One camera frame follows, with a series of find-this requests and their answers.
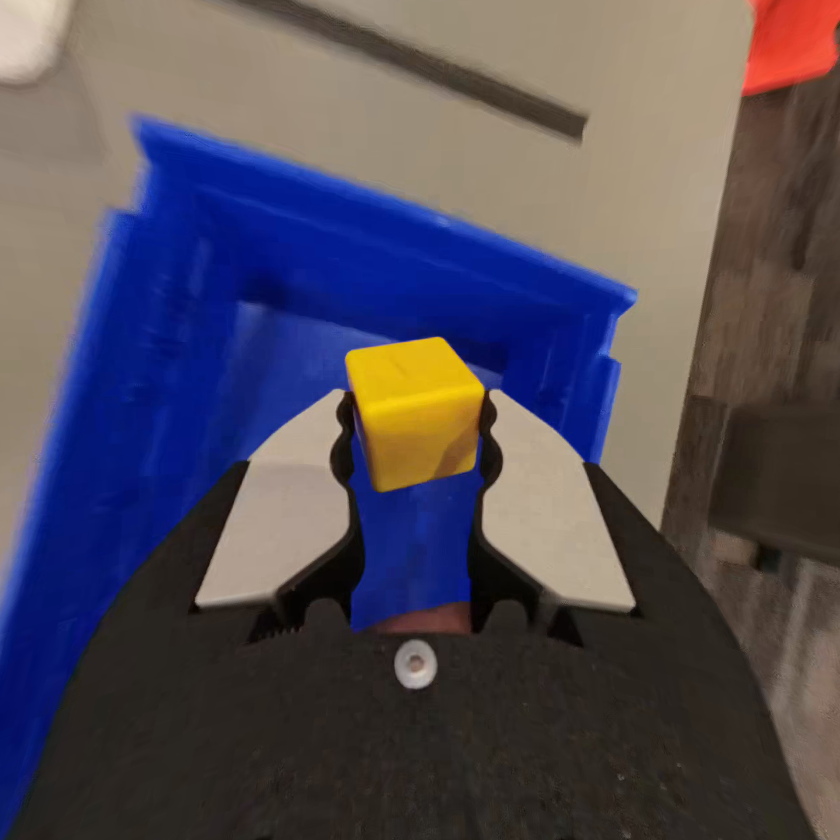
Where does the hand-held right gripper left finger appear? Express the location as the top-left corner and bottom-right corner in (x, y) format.
(195, 390), (366, 613)

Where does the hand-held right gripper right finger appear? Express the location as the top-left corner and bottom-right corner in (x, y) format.
(467, 388), (637, 634)

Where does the yellow cube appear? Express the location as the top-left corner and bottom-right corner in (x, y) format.
(344, 336), (487, 494)

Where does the blue plastic bin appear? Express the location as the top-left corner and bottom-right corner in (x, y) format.
(0, 113), (639, 821)

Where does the grey desk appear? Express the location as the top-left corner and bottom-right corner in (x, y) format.
(0, 0), (756, 546)

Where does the orange traffic cone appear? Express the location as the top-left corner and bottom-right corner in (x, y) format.
(742, 0), (840, 98)

